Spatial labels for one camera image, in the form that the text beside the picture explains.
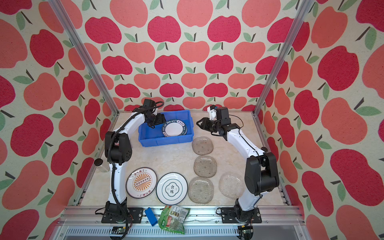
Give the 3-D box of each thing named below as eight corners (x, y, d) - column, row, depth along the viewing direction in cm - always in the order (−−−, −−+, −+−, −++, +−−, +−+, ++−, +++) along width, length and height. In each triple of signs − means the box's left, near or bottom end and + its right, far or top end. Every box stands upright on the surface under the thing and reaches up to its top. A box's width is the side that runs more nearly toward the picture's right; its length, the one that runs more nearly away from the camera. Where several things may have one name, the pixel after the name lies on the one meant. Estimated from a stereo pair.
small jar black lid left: (102, 172, 91) (92, 164, 83) (104, 166, 94) (95, 158, 85) (108, 172, 91) (100, 164, 83) (111, 166, 94) (102, 158, 85)
